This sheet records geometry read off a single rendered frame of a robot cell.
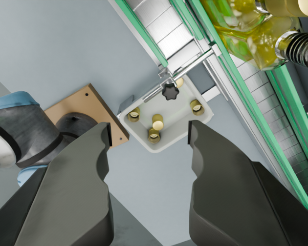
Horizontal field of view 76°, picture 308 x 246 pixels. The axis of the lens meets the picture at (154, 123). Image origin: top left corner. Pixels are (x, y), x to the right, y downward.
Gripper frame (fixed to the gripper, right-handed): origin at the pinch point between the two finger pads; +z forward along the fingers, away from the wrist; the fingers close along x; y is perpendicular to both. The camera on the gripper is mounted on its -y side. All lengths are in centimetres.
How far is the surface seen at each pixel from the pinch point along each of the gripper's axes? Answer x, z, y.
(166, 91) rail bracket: 3.0, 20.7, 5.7
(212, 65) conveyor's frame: 14.4, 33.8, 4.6
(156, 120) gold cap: 2.0, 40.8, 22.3
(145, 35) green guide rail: -0.4, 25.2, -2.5
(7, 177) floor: -128, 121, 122
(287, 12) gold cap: 11.4, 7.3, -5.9
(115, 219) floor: -39, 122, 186
